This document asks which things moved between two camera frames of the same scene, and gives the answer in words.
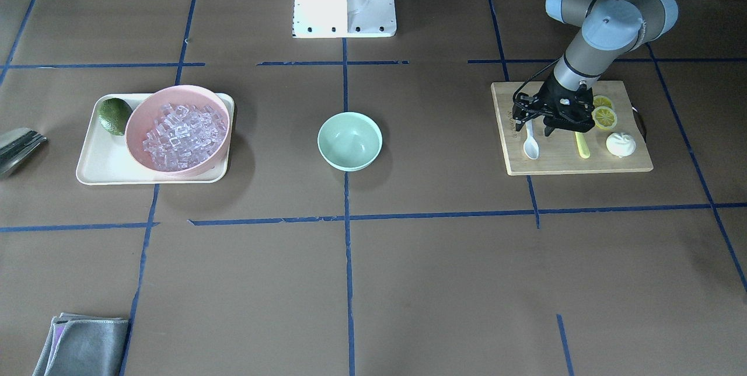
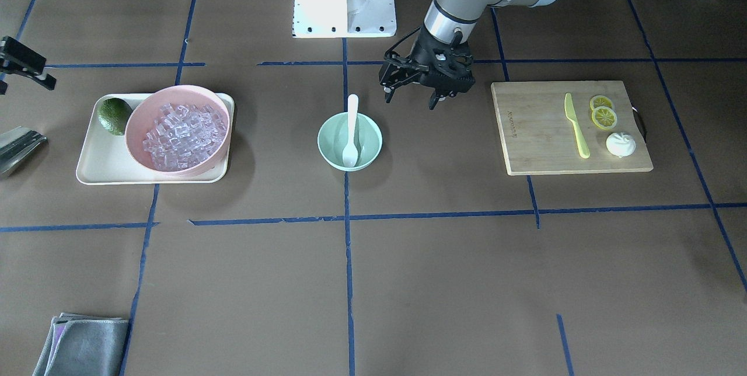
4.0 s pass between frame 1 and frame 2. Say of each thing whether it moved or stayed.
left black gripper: moved
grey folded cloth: stayed
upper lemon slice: stayed
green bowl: stayed
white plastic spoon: moved
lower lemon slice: stayed
